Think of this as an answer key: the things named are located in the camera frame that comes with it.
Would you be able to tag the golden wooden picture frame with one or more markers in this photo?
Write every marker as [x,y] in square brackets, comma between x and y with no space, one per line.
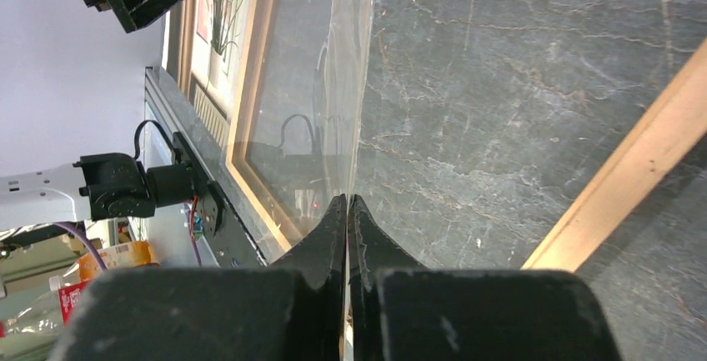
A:
[467,126]

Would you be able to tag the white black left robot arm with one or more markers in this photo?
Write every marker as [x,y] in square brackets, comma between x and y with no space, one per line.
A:
[100,186]

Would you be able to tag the clear acrylic glass sheet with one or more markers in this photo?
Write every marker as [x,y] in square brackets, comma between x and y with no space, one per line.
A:
[294,131]

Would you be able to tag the aluminium rail frame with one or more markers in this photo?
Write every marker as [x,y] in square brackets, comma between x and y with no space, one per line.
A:
[166,231]

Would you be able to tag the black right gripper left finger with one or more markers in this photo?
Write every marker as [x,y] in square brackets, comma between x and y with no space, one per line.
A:
[289,310]

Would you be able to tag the left controller board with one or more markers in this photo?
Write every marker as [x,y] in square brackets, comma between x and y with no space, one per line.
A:
[195,222]

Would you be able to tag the plant window photo print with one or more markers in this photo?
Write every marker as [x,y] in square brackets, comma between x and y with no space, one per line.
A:
[202,51]

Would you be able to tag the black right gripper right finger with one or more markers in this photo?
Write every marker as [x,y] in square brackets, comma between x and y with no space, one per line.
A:
[405,311]

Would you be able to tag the orange snack package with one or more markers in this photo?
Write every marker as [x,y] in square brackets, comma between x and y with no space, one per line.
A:
[124,255]

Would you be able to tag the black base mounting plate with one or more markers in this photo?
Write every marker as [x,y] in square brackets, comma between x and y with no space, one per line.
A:
[231,244]

